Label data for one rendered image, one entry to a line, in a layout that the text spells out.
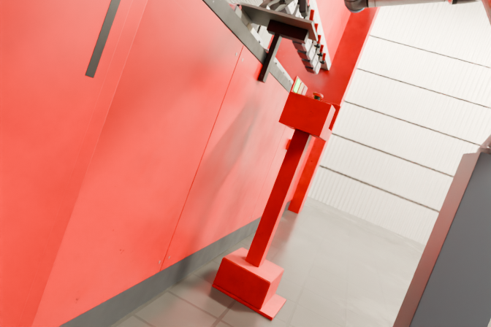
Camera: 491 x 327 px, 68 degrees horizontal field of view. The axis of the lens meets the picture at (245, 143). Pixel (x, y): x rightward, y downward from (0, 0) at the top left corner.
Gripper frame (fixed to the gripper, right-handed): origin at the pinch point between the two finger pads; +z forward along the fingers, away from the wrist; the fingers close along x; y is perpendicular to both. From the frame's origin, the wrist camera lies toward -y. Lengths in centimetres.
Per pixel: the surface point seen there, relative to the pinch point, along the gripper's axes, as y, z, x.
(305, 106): -36.4, 3.4, -4.7
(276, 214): -66, 33, -11
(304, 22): -14.3, -10.0, 6.4
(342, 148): -36, 3, -368
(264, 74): -20.1, 10.2, 0.6
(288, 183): -57, 23, -11
